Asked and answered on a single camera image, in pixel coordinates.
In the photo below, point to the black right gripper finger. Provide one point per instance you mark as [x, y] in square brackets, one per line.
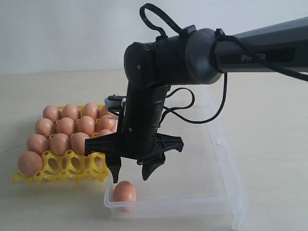
[151, 165]

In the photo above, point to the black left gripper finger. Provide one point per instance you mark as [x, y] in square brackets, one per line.
[114, 165]

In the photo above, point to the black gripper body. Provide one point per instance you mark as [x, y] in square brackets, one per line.
[137, 134]

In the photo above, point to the brown egg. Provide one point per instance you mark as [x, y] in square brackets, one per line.
[45, 127]
[124, 191]
[92, 110]
[86, 124]
[106, 123]
[104, 132]
[52, 113]
[78, 142]
[29, 163]
[71, 111]
[60, 143]
[37, 143]
[104, 112]
[66, 126]

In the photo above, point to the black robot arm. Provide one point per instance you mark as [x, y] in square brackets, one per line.
[192, 57]

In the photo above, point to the yellow plastic egg tray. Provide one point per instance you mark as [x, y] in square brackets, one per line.
[70, 165]

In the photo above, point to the clear plastic container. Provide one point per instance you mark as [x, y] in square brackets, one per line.
[202, 179]

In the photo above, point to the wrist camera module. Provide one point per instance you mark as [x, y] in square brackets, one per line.
[114, 103]

